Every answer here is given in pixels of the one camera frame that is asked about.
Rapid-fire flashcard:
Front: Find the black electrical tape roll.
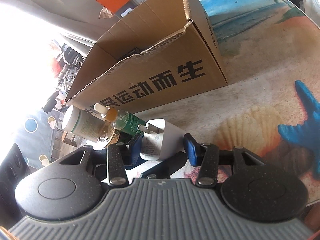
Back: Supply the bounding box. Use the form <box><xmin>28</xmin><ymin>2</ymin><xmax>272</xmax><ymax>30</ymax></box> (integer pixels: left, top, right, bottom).
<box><xmin>123</xmin><ymin>48</ymin><xmax>141</xmax><ymax>59</ymax></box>

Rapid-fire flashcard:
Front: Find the white usb charger plug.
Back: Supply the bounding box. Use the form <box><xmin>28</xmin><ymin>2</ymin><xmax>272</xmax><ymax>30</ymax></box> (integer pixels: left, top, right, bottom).
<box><xmin>138</xmin><ymin>119</ymin><xmax>186</xmax><ymax>161</ymax></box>

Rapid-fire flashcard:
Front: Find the beige curtain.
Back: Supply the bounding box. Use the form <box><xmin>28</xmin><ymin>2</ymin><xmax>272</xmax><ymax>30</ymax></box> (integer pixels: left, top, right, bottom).
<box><xmin>1</xmin><ymin>0</ymin><xmax>119</xmax><ymax>51</ymax></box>

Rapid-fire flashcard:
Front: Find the green dropper bottle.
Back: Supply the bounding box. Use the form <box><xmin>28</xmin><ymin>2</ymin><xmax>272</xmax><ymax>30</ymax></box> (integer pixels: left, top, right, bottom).
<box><xmin>93</xmin><ymin>103</ymin><xmax>146</xmax><ymax>137</ymax></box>

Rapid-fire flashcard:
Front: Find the brown cardboard box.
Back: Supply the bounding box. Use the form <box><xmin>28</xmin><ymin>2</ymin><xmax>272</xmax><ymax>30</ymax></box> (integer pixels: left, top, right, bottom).
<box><xmin>65</xmin><ymin>0</ymin><xmax>227</xmax><ymax>114</ymax></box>

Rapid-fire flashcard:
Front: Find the wheelchair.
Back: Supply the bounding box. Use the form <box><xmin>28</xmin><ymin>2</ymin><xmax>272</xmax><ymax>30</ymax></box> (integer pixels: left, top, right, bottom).
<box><xmin>42</xmin><ymin>41</ymin><xmax>85</xmax><ymax>114</ymax></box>

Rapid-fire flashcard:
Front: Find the white supplement bottle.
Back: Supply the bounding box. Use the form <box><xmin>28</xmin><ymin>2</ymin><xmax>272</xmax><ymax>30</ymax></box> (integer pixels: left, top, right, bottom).
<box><xmin>62</xmin><ymin>105</ymin><xmax>105</xmax><ymax>142</ymax></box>

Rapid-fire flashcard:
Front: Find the gold lid cream jar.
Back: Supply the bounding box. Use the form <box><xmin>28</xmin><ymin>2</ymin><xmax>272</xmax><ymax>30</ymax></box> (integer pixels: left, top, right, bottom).
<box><xmin>97</xmin><ymin>121</ymin><xmax>132</xmax><ymax>148</ymax></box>

